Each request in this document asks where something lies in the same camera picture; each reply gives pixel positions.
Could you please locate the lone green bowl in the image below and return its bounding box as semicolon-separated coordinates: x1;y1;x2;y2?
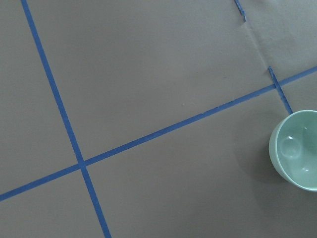
268;110;317;192

